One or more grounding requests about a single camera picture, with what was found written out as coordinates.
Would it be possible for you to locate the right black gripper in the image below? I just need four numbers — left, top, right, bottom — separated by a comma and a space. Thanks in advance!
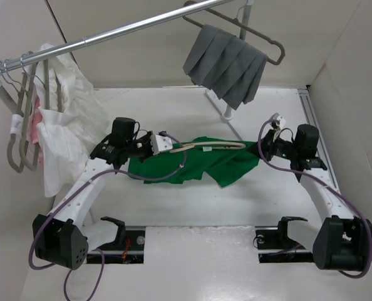
247, 129, 301, 162

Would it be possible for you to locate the beige plastic hanger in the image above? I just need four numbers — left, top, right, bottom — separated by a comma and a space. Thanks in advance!
170, 141, 246, 153

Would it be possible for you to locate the green t shirt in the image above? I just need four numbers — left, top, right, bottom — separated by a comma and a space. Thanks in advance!
128, 145, 260, 187

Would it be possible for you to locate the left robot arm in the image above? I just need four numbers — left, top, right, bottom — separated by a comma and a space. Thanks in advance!
28, 117, 154, 270

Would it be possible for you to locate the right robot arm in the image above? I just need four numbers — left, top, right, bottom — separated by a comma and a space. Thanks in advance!
257, 118, 372, 278

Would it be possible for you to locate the white garment on hanger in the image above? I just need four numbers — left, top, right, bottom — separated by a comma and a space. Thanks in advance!
35, 54, 111, 198

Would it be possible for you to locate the pink garment on hanger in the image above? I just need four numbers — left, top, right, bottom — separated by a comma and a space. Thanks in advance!
29, 95, 44, 166

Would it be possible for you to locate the grey hanger far left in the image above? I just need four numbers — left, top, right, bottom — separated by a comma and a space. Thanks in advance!
2, 69, 33, 173

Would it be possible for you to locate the grey plastic hanger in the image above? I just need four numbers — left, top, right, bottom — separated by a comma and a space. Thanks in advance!
182, 4, 286, 66

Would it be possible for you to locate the grey pleated cloth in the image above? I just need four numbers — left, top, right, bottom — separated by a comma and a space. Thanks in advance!
183, 24, 268, 110

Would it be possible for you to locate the aluminium rail right edge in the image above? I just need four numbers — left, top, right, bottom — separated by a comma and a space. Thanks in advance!
297, 88, 340, 192

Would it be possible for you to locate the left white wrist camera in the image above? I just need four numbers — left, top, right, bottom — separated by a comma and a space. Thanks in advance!
150, 134, 173, 156

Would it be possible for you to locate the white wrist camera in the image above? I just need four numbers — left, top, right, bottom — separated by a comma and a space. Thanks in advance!
150, 134, 173, 156
270, 113, 286, 130

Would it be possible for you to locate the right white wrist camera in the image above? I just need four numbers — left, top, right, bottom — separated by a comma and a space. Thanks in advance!
270, 113, 286, 130

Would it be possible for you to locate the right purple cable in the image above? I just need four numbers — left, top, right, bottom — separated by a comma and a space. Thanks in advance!
257, 118, 372, 279

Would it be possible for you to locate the purple cable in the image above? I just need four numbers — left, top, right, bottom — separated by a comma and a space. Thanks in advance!
257, 118, 372, 279
28, 131, 193, 301

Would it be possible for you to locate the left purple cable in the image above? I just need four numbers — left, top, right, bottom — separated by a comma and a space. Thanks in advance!
28, 131, 193, 301

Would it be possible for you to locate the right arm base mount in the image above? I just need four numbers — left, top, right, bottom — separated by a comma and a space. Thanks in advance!
253, 216, 314, 263

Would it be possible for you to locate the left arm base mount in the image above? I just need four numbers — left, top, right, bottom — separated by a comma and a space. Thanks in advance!
81, 216, 146, 265

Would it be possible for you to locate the silver clothes rack rail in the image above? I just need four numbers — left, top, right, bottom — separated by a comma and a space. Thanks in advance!
0, 1, 224, 76

